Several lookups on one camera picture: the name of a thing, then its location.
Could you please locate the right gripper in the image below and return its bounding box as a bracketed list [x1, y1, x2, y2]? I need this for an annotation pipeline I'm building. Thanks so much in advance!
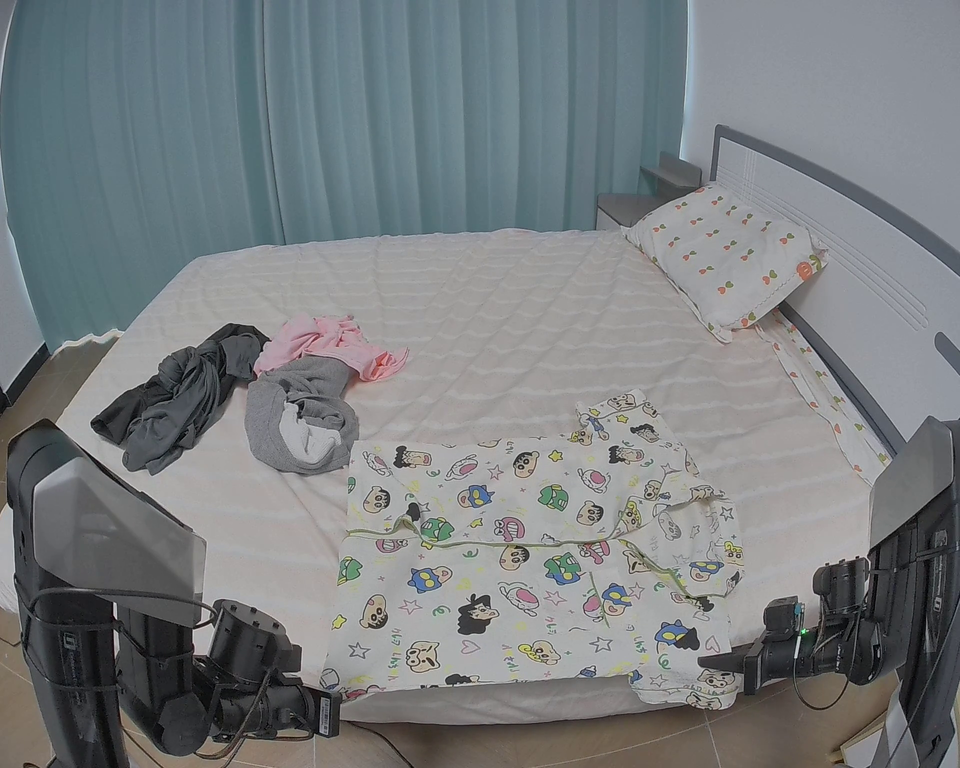
[737, 632, 820, 696]

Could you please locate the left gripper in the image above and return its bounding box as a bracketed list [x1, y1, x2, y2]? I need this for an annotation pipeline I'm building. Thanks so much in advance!
[291, 684, 344, 744]

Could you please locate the white printed pyjama top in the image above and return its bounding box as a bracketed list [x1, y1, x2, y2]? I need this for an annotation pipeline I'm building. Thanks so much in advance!
[318, 387, 744, 711]

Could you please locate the white printed pillowcase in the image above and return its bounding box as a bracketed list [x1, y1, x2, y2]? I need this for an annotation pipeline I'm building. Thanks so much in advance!
[756, 310, 894, 489]

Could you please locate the dark grey garment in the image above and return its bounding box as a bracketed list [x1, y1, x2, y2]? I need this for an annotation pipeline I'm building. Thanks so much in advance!
[90, 322, 272, 475]

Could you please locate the pink garment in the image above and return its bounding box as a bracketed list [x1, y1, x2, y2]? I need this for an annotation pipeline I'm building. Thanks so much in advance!
[253, 313, 411, 383]

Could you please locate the white printed pillow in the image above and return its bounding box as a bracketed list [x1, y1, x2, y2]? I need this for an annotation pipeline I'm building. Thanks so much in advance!
[620, 182, 831, 345]

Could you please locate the bed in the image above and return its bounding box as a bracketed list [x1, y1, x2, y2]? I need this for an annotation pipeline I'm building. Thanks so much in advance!
[0, 123, 960, 726]

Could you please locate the grey bedside table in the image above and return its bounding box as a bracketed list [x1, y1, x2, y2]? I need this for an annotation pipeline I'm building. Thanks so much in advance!
[596, 151, 703, 228]

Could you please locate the blue-green curtain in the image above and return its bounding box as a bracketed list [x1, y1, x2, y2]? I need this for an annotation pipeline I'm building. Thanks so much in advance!
[262, 0, 693, 246]
[0, 0, 283, 352]

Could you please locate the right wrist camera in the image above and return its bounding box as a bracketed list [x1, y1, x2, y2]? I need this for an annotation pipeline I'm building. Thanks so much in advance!
[763, 596, 806, 641]

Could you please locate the black cable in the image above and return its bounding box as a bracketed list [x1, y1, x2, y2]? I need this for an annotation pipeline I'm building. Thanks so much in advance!
[791, 660, 858, 711]
[210, 667, 316, 753]
[341, 720, 430, 768]

